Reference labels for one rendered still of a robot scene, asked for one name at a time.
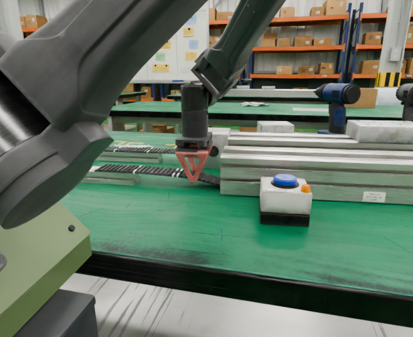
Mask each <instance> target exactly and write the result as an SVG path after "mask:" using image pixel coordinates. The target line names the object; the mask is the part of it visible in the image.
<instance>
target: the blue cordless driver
mask: <svg viewBox="0 0 413 337"><path fill-rule="evenodd" d="M313 92H314V93H315V95H316V96H318V98H319V99H320V100H321V101H326V102H327V104H328V105H329V129H328V130H318V132H317V134H345V132H344V126H345V121H346V108H345V106H344V104H354V103H356V102H357V101H358V100H359V98H360V95H361V90H360V88H359V86H358V85H355V84H334V83H330V84H323V85H321V87H319V88H317V89H316V90H314V91H313Z"/></svg>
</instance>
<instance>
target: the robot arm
mask: <svg viewBox="0 0 413 337"><path fill-rule="evenodd" d="M207 1H208V0H71V2H69V4H67V6H65V7H64V8H63V9H62V10H61V11H60V12H59V13H58V14H57V15H56V16H54V17H53V18H52V19H51V20H49V21H48V22H47V23H46V24H45V25H43V26H42V27H41V28H39V29H38V30H37V31H35V32H34V33H32V34H31V35H29V36H28V37H26V38H25V39H23V40H19V39H17V38H16V37H15V36H13V35H11V34H9V33H6V32H4V31H0V226H2V228H4V229H12V228H15V227H18V226H20V225H23V224H24V223H27V222H28V221H30V220H32V219H34V218H35V217H37V216H38V215H40V214H42V213H43V212H44V211H46V210H48V209H49V208H50V207H52V206H53V205H55V204H56V203H57V202H58V201H60V200H61V199H62V198H63V197H65V196H66V195H67V194H68V193H69V192H70V191H71V190H72V189H73V188H75V187H76V186H77V185H78V184H79V183H80V182H81V181H82V179H83V178H84V177H85V176H86V175H87V174H88V173H89V171H90V169H91V168H92V165H93V163H94V161H95V160H96V159H97V158H98V157H99V156H100V155H101V154H102V153H103V152H104V151H105V150H106V149H107V148H108V147H109V146H110V145H111V144H112V143H113V142H114V140H113V138H112V137H111V136H110V135H109V134H108V133H107V132H106V131H105V130H104V129H103V128H102V127H101V124H102V123H103V122H104V121H105V120H106V119H107V118H108V116H109V114H110V110H111V109H112V107H113V106H114V103H115V102H116V101H117V99H118V97H119V96H120V95H121V93H122V91H123V90H124V89H125V88H126V86H127V85H128V84H129V82H130V81H131V80H132V79H133V78H134V76H135V75H136V74H137V73H138V72H139V70H140V69H141V68H142V67H143V66H144V65H145V64H146V63H147V62H148V61H149V60H150V59H151V58H152V57H153V56H154V55H155V54H156V53H157V52H158V51H159V50H160V49H161V48H162V47H163V46H164V45H165V44H166V43H167V42H168V41H169V40H170V39H171V38H172V37H173V36H174V35H175V34H176V33H177V32H178V31H179V30H180V29H181V28H182V27H183V25H184V24H185V23H186V22H187V21H188V20H189V19H190V18H191V17H192V16H193V15H194V14H195V13H196V12H197V11H198V10H199V9H200V8H201V7H202V6H203V5H204V4H205V3H206V2H207ZM285 1H286V0H240V1H239V3H238V5H237V7H236V9H235V11H234V13H233V15H232V17H231V18H230V20H229V22H228V24H227V26H226V28H225V30H224V32H223V34H222V36H221V38H219V40H218V41H217V42H216V43H215V44H214V45H213V46H211V48H207V49H205V50H204V51H203V52H202V53H201V54H200V55H199V56H198V58H197V59H196V60H195V61H194V62H195V63H196V64H195V65H194V66H193V67H192V69H191V71H192V72H193V74H194V75H195V76H196V77H197V78H198V79H199V81H191V83H190V84H183V85H182V86H181V110H182V111H181V130H182V134H181V135H180V136H178V137H177V138H176V139H175V145H176V146H177V147H176V148H175V155H176V157H177V158H178V160H179V162H180V163H181V165H182V167H183V169H184V171H185V173H186V175H187V177H188V179H189V181H190V182H191V183H196V182H197V179H198V177H199V174H200V173H201V172H202V170H203V167H204V165H205V162H206V160H207V158H208V155H209V153H210V150H211V149H212V146H213V141H212V132H208V107H210V106H213V105H214V104H215V103H216V102H217V100H218V99H221V98H222V97H224V95H225V94H226V93H227V92H228V91H229V90H230V89H231V88H232V87H233V86H234V85H235V84H236V83H237V82H238V80H239V79H238V76H239V75H240V74H241V73H242V71H243V70H244V68H245V67H246V64H247V63H248V62H249V60H250V54H251V52H252V50H253V48H254V46H255V44H256V42H257V41H258V40H259V38H260V36H261V35H262V34H263V33H264V31H265V29H266V28H267V27H268V25H269V24H270V22H271V21H272V20H273V18H274V17H275V15H276V14H277V13H278V11H279V10H280V8H281V7H282V5H283V4H284V2H285ZM203 150H204V151H203ZM185 157H187V158H188V161H189V163H190V165H191V168H192V171H196V172H195V174H194V176H192V175H191V172H190V170H189V167H188V165H187V163H186V160H185ZM193 158H198V159H200V161H199V164H198V166H197V168H196V165H195V162H194V159H193ZM6 265H7V258H6V256H5V255H4V254H3V253H2V252H1V251H0V271H1V270H2V269H3V268H4V267H5V266H6Z"/></svg>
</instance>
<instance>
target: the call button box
mask: <svg viewBox="0 0 413 337"><path fill-rule="evenodd" d="M303 184H307V183H306V181H305V179H297V184H295V185H291V186H284V185H278V184H276V183H274V182H273V177H261V179H260V200H259V209H260V223H261V224H267V225H286V226H297V227H308V226H309V222H310V216H309V215H310V213H311V203H312V196H313V195H312V193H311V192H310V193H303V192H301V187H302V185H303Z"/></svg>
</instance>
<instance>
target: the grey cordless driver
mask: <svg viewBox="0 0 413 337"><path fill-rule="evenodd" d="M396 98H397V99H398V100H400V101H401V103H400V104H401V105H404V109H403V114H402V121H411V122H413V84H403V85H401V86H400V87H398V89H397V90H396Z"/></svg>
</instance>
